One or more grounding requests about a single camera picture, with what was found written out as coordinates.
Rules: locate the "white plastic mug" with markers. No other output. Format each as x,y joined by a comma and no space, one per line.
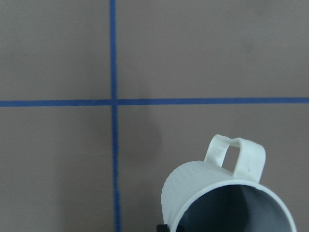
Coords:
223,193

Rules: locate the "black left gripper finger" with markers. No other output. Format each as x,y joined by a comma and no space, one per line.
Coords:
162,228

